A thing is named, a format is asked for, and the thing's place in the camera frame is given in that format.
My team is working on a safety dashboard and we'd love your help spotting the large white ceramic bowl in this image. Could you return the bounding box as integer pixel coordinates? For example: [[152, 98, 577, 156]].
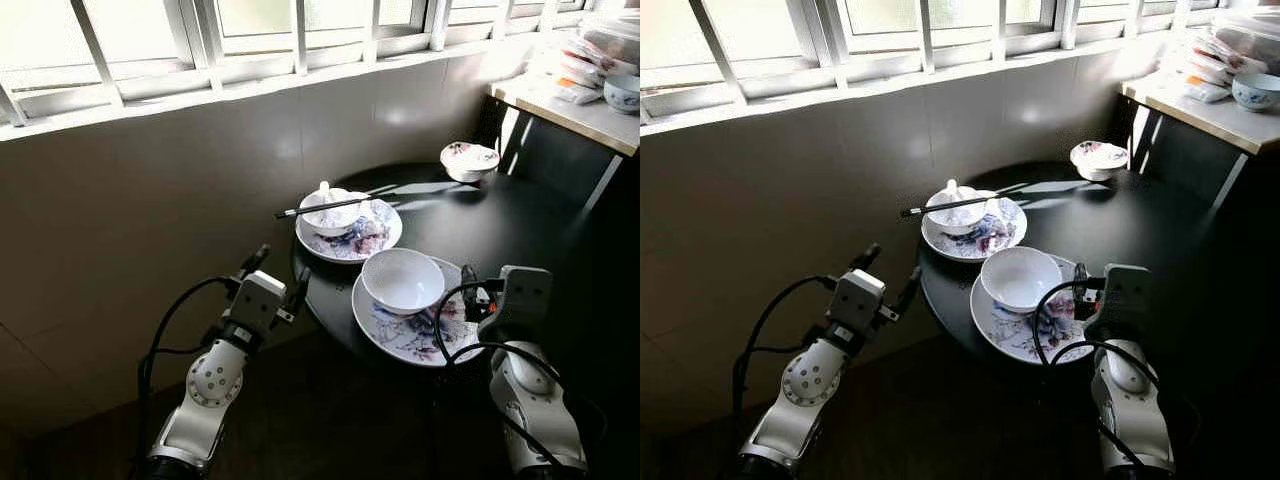
[[979, 246, 1065, 315], [361, 248, 447, 317]]

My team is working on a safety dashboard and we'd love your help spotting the small floral ceramic plate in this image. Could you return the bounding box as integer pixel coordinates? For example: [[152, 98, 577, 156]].
[[295, 195, 404, 265], [920, 195, 1029, 263]]

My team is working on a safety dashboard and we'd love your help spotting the black chopstick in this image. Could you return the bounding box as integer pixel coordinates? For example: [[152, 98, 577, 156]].
[[275, 184, 401, 220], [900, 185, 1029, 218]]

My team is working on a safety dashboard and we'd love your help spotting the round black table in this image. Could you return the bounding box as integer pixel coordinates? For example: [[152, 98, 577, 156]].
[[916, 160, 1280, 371], [293, 160, 641, 376]]

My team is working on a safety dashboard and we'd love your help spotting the small white ceramic bowl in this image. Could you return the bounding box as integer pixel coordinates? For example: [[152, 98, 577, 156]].
[[300, 186, 364, 238], [925, 186, 991, 238]]

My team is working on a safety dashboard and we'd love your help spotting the large floral ceramic plate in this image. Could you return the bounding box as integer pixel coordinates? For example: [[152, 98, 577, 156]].
[[351, 257, 488, 368], [969, 255, 1104, 366]]

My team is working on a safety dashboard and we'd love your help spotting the crumpled clear plastic wrap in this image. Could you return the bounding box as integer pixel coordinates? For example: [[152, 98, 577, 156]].
[[355, 200, 398, 241], [983, 198, 1021, 239]]

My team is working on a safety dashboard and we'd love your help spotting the small floral ceramic bowl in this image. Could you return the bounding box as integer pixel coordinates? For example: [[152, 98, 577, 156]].
[[440, 141, 501, 184], [1070, 140, 1130, 183]]

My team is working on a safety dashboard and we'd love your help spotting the beige stone counter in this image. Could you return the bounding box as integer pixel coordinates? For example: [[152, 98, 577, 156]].
[[488, 78, 641, 159], [1120, 75, 1280, 156]]

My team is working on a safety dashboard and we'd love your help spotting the pile of food packets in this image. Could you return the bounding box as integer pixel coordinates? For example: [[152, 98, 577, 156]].
[[545, 35, 626, 106], [1160, 28, 1246, 104]]

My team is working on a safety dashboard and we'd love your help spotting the blue and white bowl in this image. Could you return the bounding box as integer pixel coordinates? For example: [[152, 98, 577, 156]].
[[603, 73, 641, 114], [1231, 72, 1280, 112]]

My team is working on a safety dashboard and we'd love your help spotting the clear plastic container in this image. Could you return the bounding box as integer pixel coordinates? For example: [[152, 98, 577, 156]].
[[578, 8, 641, 69], [1205, 5, 1280, 73]]

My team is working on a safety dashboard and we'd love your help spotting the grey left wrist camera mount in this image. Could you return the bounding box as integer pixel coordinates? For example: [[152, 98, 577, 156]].
[[826, 268, 889, 336], [228, 270, 289, 336]]

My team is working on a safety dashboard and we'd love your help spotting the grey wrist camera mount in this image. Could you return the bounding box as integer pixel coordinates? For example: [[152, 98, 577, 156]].
[[826, 268, 889, 336], [1093, 262, 1155, 346], [228, 270, 289, 336], [494, 264, 555, 346]]

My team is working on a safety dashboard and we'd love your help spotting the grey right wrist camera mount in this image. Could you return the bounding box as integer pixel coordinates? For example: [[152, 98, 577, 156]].
[[1093, 262, 1155, 346], [494, 264, 555, 346]]

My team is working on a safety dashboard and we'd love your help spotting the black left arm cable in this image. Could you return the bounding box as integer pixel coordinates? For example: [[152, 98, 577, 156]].
[[130, 275, 241, 471], [730, 274, 836, 441]]

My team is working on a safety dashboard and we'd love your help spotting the white window frame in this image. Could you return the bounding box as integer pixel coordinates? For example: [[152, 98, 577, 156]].
[[0, 0, 591, 136], [640, 0, 1226, 131]]

